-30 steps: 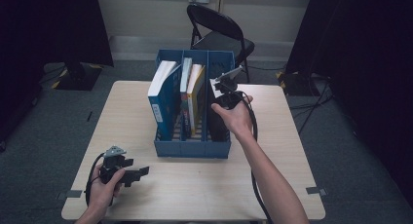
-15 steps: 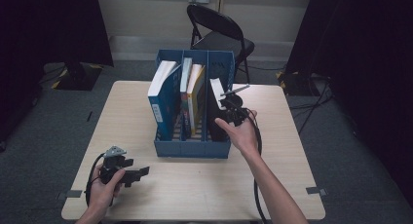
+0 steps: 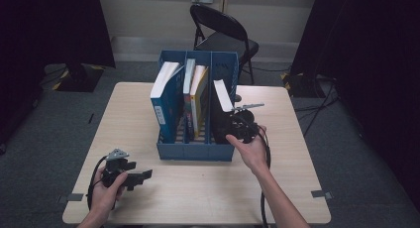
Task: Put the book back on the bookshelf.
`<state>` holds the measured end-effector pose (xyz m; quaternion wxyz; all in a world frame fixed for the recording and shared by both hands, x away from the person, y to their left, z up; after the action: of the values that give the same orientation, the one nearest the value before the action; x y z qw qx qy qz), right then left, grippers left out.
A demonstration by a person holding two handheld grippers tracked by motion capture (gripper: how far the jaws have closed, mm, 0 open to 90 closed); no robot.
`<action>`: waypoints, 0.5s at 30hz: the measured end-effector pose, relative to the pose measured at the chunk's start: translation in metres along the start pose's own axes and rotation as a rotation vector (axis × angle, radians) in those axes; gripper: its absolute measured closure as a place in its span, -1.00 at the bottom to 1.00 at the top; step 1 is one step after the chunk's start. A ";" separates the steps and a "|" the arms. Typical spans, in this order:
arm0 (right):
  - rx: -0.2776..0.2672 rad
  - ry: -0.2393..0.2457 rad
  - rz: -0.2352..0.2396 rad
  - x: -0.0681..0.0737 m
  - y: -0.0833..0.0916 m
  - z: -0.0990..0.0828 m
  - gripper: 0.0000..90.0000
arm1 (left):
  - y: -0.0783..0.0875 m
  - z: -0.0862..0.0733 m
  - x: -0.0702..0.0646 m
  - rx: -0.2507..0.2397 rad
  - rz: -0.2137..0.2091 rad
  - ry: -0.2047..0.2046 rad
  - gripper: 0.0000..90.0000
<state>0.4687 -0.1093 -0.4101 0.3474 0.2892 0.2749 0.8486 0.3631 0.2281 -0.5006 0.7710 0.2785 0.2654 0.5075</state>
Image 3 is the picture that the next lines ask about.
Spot red illustrated book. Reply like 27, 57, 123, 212
182, 57, 198, 142

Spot thick blue book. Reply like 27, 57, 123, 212
150, 60, 186, 145

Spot person's left hand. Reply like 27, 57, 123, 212
88, 170, 129, 219

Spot blue plastic file rack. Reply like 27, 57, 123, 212
156, 49, 241, 163

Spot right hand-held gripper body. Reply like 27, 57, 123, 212
226, 102, 265, 144

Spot person's right hand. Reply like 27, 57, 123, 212
225, 125, 270, 176

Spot stand base with hazard tape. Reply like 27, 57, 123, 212
52, 63, 105, 93
280, 70, 328, 98

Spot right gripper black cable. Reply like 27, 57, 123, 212
242, 115, 272, 228

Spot grey tape strip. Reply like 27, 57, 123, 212
57, 192, 84, 204
310, 189, 334, 201

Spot black folding chair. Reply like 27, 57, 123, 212
189, 3, 261, 103

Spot yellow book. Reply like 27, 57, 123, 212
190, 64, 210, 139

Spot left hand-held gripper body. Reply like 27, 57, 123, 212
101, 148, 130, 188

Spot black floor cables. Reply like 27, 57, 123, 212
293, 75, 341, 137

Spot black book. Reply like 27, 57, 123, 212
211, 78, 236, 145

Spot black curtain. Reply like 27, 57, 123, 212
290, 0, 420, 202
0, 0, 117, 147

